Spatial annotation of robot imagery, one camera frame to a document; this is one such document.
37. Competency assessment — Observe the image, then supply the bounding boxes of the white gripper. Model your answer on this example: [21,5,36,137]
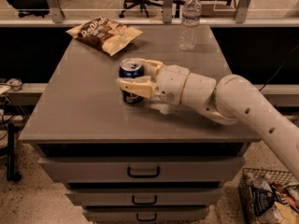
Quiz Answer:
[117,58,190,105]

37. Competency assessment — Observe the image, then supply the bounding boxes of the blue pepsi can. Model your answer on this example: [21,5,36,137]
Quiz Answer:
[119,58,144,105]

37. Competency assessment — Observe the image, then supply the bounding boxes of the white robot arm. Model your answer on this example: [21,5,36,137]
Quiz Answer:
[117,58,299,179]

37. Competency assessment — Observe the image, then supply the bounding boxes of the brown chip bag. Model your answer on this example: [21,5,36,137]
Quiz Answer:
[66,17,143,56]

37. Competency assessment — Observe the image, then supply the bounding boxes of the clear plastic water bottle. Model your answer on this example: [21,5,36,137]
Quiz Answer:
[178,0,202,51]

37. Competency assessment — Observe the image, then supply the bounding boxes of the grey drawer cabinet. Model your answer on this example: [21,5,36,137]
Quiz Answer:
[18,24,263,224]

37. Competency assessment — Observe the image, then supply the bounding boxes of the top grey drawer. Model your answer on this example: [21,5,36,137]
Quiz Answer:
[38,156,245,183]

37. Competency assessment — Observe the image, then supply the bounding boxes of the grey drawer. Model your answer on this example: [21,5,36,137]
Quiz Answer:
[83,206,209,222]
[66,188,223,206]
[38,156,245,183]

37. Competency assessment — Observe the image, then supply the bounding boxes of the middle grey drawer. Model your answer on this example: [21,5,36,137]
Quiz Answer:
[66,188,223,206]

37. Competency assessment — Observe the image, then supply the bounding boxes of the bottom grey drawer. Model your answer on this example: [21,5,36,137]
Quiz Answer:
[83,206,209,222]

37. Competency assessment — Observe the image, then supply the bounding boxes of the black metal stand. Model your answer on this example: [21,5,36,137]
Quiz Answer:
[7,123,21,182]

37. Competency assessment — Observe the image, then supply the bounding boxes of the snack packets in basket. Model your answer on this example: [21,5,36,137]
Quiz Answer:
[246,173,299,224]

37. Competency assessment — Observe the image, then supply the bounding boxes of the black cable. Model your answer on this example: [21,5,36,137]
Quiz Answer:
[258,44,299,91]

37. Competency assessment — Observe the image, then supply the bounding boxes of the wire basket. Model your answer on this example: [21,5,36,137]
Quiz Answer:
[238,168,295,224]

